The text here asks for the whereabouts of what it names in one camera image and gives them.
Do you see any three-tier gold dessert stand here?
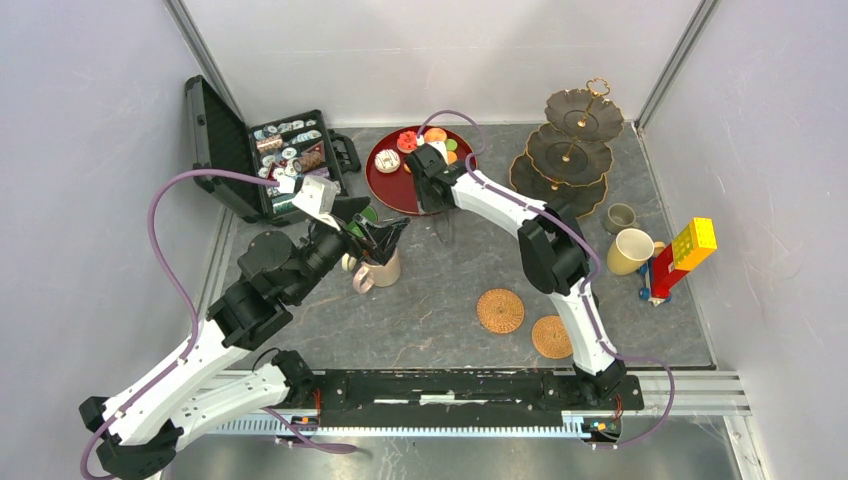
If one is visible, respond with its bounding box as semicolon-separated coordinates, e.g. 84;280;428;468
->
509;77;624;218

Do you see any woven coaster left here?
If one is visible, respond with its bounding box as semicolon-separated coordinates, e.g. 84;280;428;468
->
476;288;525;334

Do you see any red yellow block toy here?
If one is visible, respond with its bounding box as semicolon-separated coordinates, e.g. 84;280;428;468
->
637;217;718;306

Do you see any red round tray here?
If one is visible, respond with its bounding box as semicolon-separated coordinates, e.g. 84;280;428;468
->
364;125;480;217

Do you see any yellow cream mug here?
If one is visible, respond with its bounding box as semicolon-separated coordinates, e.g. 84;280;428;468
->
606;228;666;276

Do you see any orange fruit tart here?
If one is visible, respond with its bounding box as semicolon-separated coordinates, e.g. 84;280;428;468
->
423;127;448;143

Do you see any black open case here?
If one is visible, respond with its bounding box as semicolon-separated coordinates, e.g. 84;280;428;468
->
184;76;362;227

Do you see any pink beige mug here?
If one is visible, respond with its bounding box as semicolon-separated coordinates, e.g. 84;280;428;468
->
341;249;401;294

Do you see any green mug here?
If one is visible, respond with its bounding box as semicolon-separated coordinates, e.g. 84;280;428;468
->
360;206;379;223

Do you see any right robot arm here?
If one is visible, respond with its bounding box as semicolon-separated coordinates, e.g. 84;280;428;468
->
405;144;626;408

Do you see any woven coaster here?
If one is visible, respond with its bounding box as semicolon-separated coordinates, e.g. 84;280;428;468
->
531;315;574;360
476;288;525;334

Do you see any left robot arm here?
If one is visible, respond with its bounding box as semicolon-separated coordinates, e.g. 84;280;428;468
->
79;214;410;479

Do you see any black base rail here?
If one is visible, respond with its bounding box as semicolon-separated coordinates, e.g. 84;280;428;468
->
270;350;645;436

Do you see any white sprinkled donut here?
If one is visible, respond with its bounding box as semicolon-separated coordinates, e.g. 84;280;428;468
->
374;149;402;174

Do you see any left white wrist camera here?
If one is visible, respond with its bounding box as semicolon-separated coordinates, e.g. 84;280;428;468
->
292;176;341;231

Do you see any woven coaster right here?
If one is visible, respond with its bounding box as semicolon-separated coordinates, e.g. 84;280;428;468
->
531;315;574;360

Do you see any small grey-green cup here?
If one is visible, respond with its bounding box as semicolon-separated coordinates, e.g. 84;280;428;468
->
601;203;640;235

